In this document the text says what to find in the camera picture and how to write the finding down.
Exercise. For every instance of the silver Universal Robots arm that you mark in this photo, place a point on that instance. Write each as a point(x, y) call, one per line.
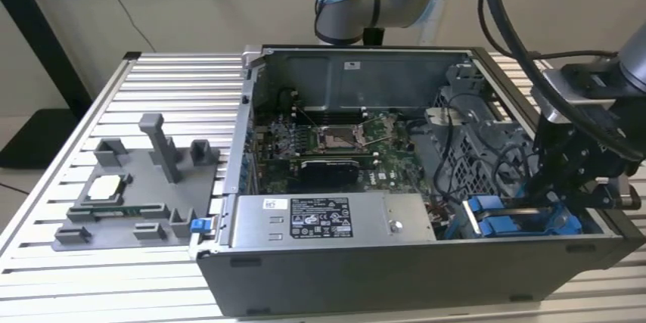
point(353, 13)

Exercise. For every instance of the grey perforated disk bay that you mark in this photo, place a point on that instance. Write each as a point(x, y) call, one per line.
point(465, 160)

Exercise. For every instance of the black RAM slot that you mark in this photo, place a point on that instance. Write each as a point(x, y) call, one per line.
point(328, 112)
point(328, 120)

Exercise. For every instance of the green motherboard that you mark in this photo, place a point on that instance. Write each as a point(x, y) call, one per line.
point(398, 175)

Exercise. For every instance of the CPU socket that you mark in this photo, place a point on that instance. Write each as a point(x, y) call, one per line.
point(337, 137)

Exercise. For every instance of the black graphics card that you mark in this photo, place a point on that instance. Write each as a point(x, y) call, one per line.
point(328, 171)

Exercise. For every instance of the black open PC case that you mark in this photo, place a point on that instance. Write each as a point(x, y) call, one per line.
point(383, 277)

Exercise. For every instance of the silver power supply unit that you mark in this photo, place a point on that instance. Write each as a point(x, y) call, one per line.
point(332, 221)

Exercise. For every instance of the thin metal locking lever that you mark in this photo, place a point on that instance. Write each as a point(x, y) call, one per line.
point(308, 117)

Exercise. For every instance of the blue case latch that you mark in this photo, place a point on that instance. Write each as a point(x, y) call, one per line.
point(202, 224)

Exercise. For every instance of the grey parts rack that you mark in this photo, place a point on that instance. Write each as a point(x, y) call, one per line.
point(171, 194)

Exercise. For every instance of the green RAM stick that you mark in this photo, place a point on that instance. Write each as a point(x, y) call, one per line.
point(132, 211)

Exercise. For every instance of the silver CPU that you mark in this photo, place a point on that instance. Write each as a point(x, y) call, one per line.
point(104, 189)

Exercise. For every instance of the black camera mount with knob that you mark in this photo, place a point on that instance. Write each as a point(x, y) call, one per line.
point(613, 190)

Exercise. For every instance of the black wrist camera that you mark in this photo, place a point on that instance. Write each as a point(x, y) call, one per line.
point(590, 81)

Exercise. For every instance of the black desk frame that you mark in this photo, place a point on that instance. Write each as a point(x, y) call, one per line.
point(35, 54)

